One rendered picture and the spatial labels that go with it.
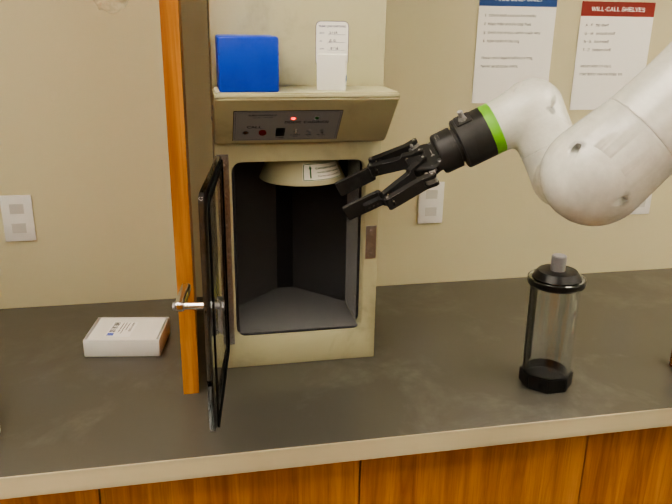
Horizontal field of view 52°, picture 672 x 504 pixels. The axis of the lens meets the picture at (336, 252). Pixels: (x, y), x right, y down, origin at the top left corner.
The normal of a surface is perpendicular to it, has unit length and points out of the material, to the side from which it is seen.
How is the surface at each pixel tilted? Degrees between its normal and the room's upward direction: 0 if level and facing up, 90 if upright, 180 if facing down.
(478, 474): 90
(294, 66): 90
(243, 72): 90
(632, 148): 76
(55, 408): 0
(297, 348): 90
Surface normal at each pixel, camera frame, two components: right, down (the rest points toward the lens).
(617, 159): -0.12, 0.08
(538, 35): 0.20, 0.32
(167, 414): 0.01, -0.95
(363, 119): 0.13, 0.90
